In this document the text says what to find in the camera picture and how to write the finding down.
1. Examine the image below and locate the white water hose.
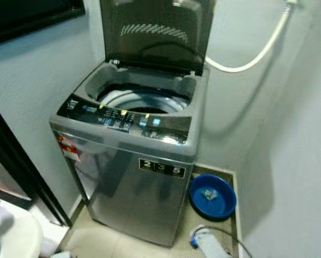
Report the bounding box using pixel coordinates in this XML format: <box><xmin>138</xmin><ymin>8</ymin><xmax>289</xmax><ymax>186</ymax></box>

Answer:
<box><xmin>205</xmin><ymin>0</ymin><xmax>298</xmax><ymax>74</ymax></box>

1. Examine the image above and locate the dark transparent washer lid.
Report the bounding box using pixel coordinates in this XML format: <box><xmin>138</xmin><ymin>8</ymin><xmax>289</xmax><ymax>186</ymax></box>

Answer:
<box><xmin>99</xmin><ymin>0</ymin><xmax>216</xmax><ymax>76</ymax></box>

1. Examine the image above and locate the white plastic chair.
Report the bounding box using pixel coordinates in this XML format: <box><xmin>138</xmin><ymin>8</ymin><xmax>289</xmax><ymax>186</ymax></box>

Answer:
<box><xmin>0</xmin><ymin>203</ymin><xmax>43</xmax><ymax>258</ymax></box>

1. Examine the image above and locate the black door frame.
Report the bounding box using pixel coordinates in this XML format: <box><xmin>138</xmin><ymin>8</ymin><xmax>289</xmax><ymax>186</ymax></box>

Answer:
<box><xmin>0</xmin><ymin>96</ymin><xmax>73</xmax><ymax>227</ymax></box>

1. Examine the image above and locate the dark window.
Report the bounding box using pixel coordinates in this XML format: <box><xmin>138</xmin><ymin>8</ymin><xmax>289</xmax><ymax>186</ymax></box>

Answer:
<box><xmin>0</xmin><ymin>0</ymin><xmax>86</xmax><ymax>48</ymax></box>

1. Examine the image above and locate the grey top-load washing machine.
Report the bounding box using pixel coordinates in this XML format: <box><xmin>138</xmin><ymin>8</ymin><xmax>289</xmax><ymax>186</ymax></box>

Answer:
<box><xmin>49</xmin><ymin>0</ymin><xmax>216</xmax><ymax>248</ymax></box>

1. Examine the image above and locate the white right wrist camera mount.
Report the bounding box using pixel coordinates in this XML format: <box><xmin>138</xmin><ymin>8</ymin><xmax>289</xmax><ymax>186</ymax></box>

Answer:
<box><xmin>191</xmin><ymin>226</ymin><xmax>231</xmax><ymax>258</ymax></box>

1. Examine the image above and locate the red white sticker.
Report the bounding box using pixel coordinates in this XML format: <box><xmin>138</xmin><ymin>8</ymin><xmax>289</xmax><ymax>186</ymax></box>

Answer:
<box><xmin>57</xmin><ymin>135</ymin><xmax>81</xmax><ymax>161</ymax></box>

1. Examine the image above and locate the black number label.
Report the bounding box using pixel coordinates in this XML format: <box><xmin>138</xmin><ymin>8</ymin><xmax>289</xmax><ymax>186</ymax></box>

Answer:
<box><xmin>138</xmin><ymin>158</ymin><xmax>187</xmax><ymax>178</ymax></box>

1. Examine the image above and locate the small green packet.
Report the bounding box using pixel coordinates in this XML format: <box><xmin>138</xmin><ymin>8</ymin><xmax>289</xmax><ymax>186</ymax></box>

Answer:
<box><xmin>201</xmin><ymin>188</ymin><xmax>218</xmax><ymax>201</ymax></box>

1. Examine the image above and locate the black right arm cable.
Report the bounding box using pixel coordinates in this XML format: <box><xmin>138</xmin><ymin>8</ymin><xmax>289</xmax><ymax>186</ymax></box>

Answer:
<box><xmin>203</xmin><ymin>225</ymin><xmax>253</xmax><ymax>258</ymax></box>

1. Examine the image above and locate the small blue plastic basin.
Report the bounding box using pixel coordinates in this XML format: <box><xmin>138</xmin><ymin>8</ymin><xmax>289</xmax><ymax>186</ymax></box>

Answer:
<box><xmin>189</xmin><ymin>173</ymin><xmax>238</xmax><ymax>221</ymax></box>

